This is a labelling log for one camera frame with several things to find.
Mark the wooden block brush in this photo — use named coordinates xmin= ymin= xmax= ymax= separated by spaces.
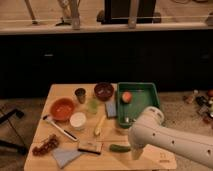
xmin=78 ymin=141 xmax=103 ymax=155

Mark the white black handled spatula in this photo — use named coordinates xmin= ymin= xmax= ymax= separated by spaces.
xmin=42 ymin=115 xmax=78 ymax=142

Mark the dark red bowl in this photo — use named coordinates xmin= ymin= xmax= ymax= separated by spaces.
xmin=94 ymin=82 xmax=114 ymax=101

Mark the green pepper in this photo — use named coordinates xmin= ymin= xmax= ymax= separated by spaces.
xmin=109 ymin=144 xmax=131 ymax=153

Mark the light green plastic cup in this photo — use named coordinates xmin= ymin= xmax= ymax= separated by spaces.
xmin=87 ymin=99 xmax=98 ymax=114

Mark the white round container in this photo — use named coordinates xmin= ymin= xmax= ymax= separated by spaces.
xmin=70 ymin=112 xmax=87 ymax=130

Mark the orange peach fruit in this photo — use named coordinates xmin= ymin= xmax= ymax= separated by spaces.
xmin=121 ymin=91 xmax=132 ymax=103

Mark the bunch of red grapes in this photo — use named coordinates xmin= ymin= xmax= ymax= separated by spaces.
xmin=32 ymin=134 xmax=59 ymax=156

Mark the green plastic tray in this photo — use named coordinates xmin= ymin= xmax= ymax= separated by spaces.
xmin=116 ymin=82 xmax=160 ymax=129

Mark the orange red bowl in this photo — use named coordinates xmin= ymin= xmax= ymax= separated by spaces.
xmin=50 ymin=98 xmax=75 ymax=121

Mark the yellow banana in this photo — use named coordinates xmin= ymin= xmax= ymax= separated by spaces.
xmin=94 ymin=115 xmax=106 ymax=136

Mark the blue grey sponge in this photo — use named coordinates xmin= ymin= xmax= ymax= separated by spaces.
xmin=105 ymin=101 xmax=117 ymax=118

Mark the metal cup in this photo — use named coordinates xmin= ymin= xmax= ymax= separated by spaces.
xmin=75 ymin=88 xmax=86 ymax=104

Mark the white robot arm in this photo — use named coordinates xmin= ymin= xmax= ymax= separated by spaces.
xmin=128 ymin=106 xmax=213 ymax=169

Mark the black tripod stand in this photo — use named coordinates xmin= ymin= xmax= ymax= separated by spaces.
xmin=0 ymin=108 xmax=29 ymax=156

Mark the blue grey cloth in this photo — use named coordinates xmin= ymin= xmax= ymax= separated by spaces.
xmin=52 ymin=148 xmax=82 ymax=169

